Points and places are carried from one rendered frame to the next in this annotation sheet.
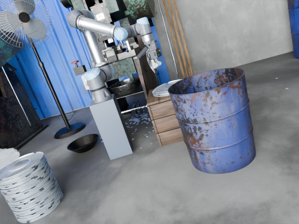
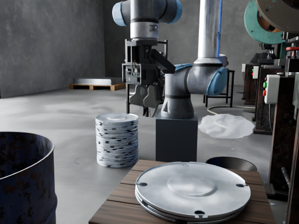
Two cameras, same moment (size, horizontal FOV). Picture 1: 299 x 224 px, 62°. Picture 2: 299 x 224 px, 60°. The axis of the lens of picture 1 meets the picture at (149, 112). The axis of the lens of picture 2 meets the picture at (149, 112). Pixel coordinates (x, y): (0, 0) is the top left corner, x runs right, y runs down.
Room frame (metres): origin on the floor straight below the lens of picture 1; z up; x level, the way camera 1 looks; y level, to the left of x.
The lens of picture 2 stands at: (1.83, -0.86, 0.70)
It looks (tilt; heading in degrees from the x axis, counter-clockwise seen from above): 11 degrees down; 97
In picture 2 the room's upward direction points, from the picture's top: straight up
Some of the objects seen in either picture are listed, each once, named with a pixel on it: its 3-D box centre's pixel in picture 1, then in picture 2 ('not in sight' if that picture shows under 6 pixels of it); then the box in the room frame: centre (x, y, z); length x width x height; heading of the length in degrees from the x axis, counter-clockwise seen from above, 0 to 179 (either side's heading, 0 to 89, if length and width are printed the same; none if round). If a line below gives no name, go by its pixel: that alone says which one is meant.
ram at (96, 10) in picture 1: (102, 19); not in sight; (2.49, 0.15, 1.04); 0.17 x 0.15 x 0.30; 168
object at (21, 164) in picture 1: (19, 165); (117, 117); (1.40, 0.84, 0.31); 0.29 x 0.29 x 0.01
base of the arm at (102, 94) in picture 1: (99, 93); (177, 104); (1.81, 0.31, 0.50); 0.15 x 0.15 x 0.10
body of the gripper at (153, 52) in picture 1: (152, 50); (142, 63); (1.72, -0.15, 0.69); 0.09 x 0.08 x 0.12; 55
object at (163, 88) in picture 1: (171, 85); (191, 184); (1.86, -0.22, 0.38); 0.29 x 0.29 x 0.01
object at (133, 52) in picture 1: (116, 57); not in sight; (2.53, 0.14, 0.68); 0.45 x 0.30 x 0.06; 78
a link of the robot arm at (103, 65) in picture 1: (94, 47); (209, 28); (1.94, 0.25, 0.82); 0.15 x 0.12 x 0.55; 152
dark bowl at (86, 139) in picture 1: (84, 144); (230, 170); (2.14, 0.66, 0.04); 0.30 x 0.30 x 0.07
